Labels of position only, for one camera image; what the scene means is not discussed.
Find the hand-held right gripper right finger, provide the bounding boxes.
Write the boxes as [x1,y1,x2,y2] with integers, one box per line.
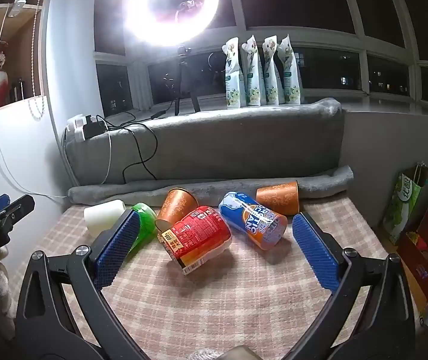
[292,212,417,360]

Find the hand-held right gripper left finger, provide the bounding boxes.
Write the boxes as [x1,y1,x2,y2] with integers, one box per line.
[14,209,142,360]

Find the red instant noodle cup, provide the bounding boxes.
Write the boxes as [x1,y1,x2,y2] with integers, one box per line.
[161,205,233,275]

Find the white cup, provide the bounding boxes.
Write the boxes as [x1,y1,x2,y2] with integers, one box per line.
[84,199,126,239]

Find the green plastic cup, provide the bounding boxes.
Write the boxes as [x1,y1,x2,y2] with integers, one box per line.
[125,202,158,254]

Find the orange patterned paper cup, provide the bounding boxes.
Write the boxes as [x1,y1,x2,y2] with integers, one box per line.
[256,181,300,217]
[155,188,199,233]

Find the blue and orange cup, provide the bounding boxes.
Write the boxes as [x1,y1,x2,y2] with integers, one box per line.
[218,191,288,250]

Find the white plush toy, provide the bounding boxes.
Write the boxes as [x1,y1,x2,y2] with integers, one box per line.
[0,247,16,320]

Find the red cardboard box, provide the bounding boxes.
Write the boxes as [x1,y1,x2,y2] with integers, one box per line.
[397,206,428,309]

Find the white power strip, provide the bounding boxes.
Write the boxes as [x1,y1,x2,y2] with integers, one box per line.
[66,114,101,143]

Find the green paper bag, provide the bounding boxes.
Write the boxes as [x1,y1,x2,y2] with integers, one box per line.
[382,162,428,247]

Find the checked cloth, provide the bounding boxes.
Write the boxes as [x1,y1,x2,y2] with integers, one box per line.
[9,194,399,360]

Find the black plug adapter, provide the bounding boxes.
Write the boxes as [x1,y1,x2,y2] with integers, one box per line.
[82,117,106,139]

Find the wooden shelf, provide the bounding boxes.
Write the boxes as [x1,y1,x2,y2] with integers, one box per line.
[0,2,48,119]

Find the white green stand-up pouch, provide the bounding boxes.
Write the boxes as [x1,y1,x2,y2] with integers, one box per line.
[262,34,286,106]
[242,34,264,108]
[278,34,303,105]
[222,37,245,110]

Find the black tripod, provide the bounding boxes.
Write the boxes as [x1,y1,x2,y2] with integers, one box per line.
[162,45,202,116]

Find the white cable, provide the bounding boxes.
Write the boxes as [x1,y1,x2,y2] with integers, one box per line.
[0,0,69,199]

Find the black cable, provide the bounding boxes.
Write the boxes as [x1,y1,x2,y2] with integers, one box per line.
[100,101,178,185]

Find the white bead chain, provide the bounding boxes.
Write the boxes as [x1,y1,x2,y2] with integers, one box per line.
[28,0,48,121]

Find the ring light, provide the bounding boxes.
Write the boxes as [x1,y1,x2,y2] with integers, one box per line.
[122,0,221,48]

